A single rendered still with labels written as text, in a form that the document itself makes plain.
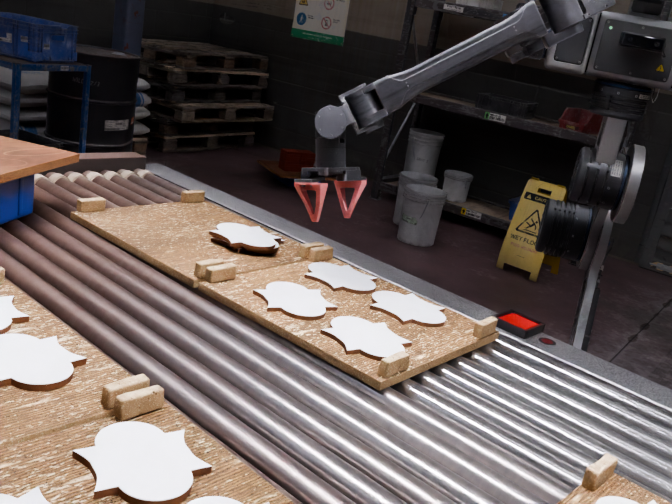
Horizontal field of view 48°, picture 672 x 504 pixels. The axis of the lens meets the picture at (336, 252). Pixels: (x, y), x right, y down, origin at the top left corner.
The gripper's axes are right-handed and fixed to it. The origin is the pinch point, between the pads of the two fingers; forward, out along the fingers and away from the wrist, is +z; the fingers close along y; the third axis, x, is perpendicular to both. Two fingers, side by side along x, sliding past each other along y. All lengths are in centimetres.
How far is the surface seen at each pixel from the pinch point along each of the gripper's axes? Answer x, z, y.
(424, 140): 237, -21, 404
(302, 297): -5.7, 12.9, -15.0
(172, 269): 16.0, 8.6, -25.6
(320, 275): 0.0, 11.1, -3.5
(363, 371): -27.2, 19.6, -26.0
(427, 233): 182, 43, 322
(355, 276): -3.4, 11.9, 2.9
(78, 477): -25, 20, -71
